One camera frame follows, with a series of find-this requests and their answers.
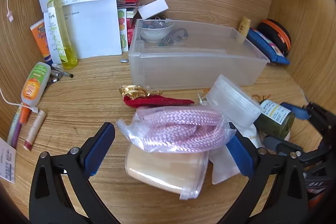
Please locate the white bottle with orange cap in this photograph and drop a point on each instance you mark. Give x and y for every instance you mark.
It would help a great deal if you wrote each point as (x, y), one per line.
(34, 85)

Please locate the blue pencil case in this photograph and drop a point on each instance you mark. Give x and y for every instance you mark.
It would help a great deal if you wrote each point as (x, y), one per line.
(265, 47)

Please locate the stack of colourful packets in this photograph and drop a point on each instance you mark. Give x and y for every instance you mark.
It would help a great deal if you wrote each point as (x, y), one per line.
(127, 16)

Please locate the beige lip balm stick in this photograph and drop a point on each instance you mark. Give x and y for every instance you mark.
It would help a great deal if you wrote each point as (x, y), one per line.
(35, 129)

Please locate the white printed card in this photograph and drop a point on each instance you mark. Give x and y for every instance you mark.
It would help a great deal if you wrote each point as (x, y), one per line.
(7, 161)

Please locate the black pouch with orange zipper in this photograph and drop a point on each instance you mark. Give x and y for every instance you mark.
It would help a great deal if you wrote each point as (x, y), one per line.
(278, 32)

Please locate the clear plastic storage bin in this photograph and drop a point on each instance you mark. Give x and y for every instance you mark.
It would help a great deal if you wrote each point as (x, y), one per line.
(194, 66)

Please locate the small beige bottle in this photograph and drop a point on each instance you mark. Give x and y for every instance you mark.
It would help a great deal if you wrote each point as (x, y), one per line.
(244, 27)

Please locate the orange box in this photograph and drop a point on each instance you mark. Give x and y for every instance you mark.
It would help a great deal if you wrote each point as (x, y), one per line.
(40, 37)

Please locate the white folded paper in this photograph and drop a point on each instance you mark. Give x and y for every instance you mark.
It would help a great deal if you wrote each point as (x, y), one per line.
(97, 24)

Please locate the round translucent lidded container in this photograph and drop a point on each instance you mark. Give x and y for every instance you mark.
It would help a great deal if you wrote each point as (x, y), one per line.
(233, 100)

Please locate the gold ornament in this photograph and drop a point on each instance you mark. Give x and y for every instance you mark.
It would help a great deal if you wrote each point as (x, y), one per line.
(132, 90)

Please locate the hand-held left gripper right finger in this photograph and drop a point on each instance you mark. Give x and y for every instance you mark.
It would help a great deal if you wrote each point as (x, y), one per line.
(237, 154)

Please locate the white ceramic bowl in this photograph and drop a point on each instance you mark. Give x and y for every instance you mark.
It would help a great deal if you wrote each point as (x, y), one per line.
(155, 31)

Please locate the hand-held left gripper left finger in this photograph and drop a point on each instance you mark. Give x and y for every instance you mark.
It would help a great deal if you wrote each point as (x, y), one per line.
(99, 150)

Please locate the pink purple pen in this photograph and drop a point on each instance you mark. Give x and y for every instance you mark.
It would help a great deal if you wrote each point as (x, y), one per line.
(15, 129)

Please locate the white rectangular box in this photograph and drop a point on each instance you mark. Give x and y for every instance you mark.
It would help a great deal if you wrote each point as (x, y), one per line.
(153, 8)

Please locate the yellow spray bottle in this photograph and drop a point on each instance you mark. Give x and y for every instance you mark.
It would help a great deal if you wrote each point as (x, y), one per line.
(61, 29)

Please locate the metal keys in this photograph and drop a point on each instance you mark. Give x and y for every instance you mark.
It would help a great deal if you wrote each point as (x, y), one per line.
(59, 74)

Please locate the clear plastic box beige content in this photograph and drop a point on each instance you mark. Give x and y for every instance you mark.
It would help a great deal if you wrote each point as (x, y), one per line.
(162, 171)

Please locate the red cloth pouch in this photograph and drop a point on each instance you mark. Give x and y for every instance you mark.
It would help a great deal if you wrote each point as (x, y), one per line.
(160, 102)

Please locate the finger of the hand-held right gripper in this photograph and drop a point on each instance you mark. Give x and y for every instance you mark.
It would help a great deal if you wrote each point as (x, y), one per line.
(299, 112)
(278, 146)

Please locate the wooden desktop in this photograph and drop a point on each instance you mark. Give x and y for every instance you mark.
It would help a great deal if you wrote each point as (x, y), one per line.
(92, 87)

